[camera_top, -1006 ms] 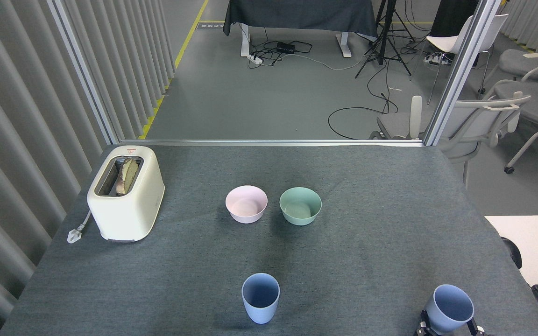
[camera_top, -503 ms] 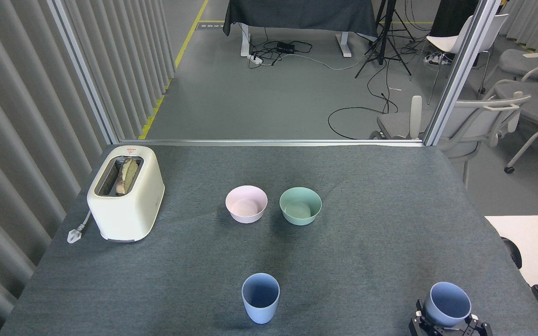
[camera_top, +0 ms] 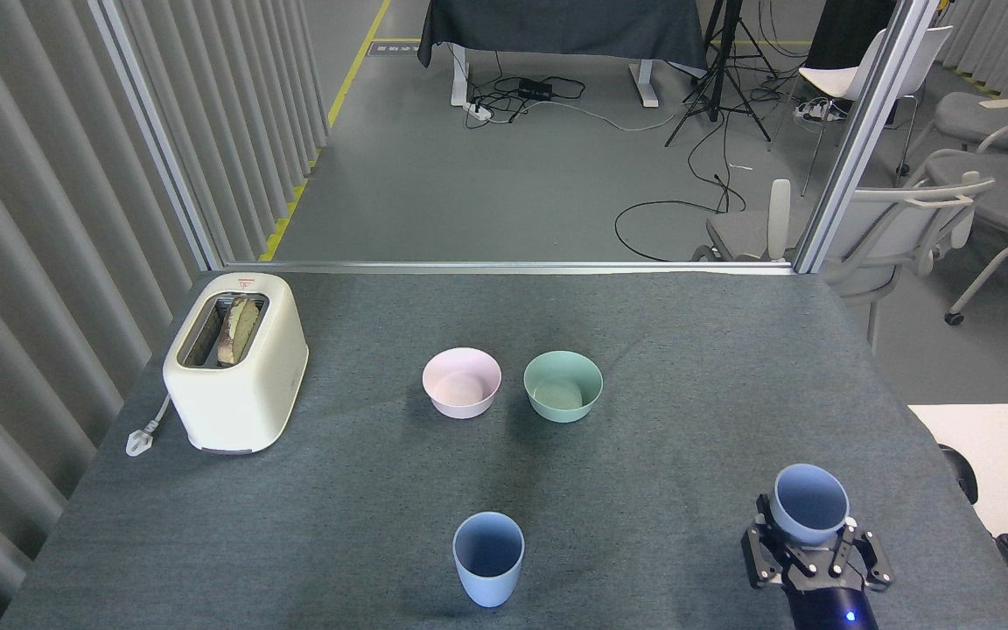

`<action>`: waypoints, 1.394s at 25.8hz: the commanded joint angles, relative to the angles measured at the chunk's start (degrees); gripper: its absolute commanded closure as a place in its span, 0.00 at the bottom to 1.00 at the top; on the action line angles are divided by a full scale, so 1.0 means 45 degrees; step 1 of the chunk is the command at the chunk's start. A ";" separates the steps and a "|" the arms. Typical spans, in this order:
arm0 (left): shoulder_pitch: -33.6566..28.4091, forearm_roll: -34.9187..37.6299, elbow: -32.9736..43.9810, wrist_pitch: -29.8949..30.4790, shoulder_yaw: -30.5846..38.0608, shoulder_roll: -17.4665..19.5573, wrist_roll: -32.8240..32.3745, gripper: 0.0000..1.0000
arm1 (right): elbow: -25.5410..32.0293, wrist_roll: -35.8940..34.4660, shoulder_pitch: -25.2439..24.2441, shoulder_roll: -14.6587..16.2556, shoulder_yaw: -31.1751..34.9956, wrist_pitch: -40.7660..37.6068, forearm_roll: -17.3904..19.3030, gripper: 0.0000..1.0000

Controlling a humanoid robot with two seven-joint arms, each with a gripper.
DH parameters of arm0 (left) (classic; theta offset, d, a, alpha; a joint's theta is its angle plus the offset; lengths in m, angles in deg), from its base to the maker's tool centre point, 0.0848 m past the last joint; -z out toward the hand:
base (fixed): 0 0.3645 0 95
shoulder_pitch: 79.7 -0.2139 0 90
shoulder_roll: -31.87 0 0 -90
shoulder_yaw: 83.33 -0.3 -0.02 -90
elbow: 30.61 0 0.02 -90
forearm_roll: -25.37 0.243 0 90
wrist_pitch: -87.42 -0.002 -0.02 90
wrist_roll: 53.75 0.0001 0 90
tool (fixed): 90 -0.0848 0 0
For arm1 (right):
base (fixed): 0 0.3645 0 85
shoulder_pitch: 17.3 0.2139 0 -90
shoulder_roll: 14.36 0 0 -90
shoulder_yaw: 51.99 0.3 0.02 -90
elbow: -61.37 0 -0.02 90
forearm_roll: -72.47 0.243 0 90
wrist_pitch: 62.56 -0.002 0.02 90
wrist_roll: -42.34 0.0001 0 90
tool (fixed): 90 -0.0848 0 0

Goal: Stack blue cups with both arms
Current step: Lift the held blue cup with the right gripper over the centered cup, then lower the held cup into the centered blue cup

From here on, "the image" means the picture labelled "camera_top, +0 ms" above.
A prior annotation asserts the silver frame post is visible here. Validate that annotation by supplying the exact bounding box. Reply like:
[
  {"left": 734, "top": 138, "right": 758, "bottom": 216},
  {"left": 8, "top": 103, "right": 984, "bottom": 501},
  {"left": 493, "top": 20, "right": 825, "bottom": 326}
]
[
  {"left": 88, "top": 0, "right": 225, "bottom": 272},
  {"left": 791, "top": 0, "right": 942, "bottom": 275}
]

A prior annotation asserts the white toaster power plug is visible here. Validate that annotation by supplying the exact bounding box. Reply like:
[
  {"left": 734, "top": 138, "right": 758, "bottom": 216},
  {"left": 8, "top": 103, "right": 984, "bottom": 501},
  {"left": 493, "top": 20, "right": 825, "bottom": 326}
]
[{"left": 125, "top": 394, "right": 174, "bottom": 458}]

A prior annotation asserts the white table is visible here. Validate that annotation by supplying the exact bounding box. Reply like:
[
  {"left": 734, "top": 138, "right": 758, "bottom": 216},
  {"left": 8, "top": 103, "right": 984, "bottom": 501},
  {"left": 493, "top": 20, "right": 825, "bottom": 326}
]
[{"left": 906, "top": 403, "right": 1008, "bottom": 536}]

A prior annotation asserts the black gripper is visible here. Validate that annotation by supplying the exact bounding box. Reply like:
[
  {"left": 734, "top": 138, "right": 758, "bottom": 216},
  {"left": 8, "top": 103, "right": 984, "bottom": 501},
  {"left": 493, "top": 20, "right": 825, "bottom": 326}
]
[{"left": 741, "top": 494, "right": 895, "bottom": 630}]

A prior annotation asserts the table with dark cloth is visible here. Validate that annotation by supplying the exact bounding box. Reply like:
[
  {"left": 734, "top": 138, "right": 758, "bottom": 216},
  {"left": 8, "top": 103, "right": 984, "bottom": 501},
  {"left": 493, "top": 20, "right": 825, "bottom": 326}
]
[{"left": 417, "top": 0, "right": 709, "bottom": 110}]

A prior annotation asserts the black round object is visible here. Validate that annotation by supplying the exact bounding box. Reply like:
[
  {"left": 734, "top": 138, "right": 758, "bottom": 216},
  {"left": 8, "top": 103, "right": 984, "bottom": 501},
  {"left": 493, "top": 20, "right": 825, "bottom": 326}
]
[{"left": 939, "top": 444, "right": 979, "bottom": 506}]

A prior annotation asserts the black tripod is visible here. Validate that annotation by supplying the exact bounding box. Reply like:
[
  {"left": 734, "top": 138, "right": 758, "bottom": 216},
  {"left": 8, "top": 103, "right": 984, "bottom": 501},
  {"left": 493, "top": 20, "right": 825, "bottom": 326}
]
[{"left": 665, "top": 0, "right": 773, "bottom": 148}]

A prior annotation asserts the white plastic chair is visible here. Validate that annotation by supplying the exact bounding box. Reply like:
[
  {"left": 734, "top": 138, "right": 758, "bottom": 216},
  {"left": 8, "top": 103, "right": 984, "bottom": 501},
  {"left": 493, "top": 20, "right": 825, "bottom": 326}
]
[{"left": 765, "top": 24, "right": 951, "bottom": 198}]

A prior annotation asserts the black floor cable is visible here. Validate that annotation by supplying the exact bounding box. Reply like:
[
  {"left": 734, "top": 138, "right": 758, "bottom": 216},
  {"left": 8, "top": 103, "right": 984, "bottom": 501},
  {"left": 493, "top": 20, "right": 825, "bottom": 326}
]
[{"left": 614, "top": 175, "right": 746, "bottom": 262}]

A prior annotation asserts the pink bowl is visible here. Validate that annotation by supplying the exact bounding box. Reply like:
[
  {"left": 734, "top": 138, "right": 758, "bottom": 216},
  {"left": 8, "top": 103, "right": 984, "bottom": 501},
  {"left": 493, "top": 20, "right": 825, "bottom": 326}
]
[{"left": 422, "top": 347, "right": 502, "bottom": 420}]

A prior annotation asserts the blue plastic cup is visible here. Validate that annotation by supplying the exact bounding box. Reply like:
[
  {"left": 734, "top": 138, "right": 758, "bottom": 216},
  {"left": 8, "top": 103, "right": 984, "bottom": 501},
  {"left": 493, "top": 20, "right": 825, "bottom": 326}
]
[
  {"left": 452, "top": 512, "right": 525, "bottom": 608},
  {"left": 771, "top": 464, "right": 851, "bottom": 545}
]

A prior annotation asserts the grey office chair white frame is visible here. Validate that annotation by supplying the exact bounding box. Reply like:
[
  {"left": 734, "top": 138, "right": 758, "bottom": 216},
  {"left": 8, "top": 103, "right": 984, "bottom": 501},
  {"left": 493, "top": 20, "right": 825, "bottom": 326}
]
[
  {"left": 906, "top": 109, "right": 1008, "bottom": 326},
  {"left": 933, "top": 54, "right": 1008, "bottom": 150},
  {"left": 692, "top": 173, "right": 997, "bottom": 351}
]

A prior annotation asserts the white floor cable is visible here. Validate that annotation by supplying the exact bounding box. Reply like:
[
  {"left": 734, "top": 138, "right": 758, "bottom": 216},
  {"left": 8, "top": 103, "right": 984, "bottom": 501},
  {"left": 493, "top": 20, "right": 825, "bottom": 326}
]
[{"left": 548, "top": 99, "right": 690, "bottom": 133}]

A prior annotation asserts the person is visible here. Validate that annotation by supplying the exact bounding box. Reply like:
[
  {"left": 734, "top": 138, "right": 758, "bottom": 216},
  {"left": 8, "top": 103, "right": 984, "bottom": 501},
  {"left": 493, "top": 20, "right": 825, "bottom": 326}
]
[{"left": 806, "top": 0, "right": 899, "bottom": 73}]

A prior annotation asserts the silver frame rail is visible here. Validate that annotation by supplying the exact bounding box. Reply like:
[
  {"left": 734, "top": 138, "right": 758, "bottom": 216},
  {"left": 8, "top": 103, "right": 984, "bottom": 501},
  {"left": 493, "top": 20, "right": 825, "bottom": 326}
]
[{"left": 222, "top": 260, "right": 798, "bottom": 277}]

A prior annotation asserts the bread slice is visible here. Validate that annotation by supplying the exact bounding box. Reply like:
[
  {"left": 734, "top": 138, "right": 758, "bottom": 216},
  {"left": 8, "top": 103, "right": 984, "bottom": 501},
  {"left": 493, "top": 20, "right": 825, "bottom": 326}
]
[{"left": 216, "top": 296, "right": 262, "bottom": 368}]

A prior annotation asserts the green bowl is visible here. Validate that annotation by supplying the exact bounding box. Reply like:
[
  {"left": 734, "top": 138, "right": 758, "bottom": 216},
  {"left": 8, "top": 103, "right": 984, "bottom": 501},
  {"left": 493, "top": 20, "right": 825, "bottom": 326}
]
[{"left": 523, "top": 351, "right": 604, "bottom": 424}]

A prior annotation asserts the cream white toaster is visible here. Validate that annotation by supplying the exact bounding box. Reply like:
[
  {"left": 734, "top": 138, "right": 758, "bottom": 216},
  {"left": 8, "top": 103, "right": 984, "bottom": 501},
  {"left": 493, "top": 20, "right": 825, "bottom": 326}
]
[{"left": 162, "top": 272, "right": 310, "bottom": 456}]

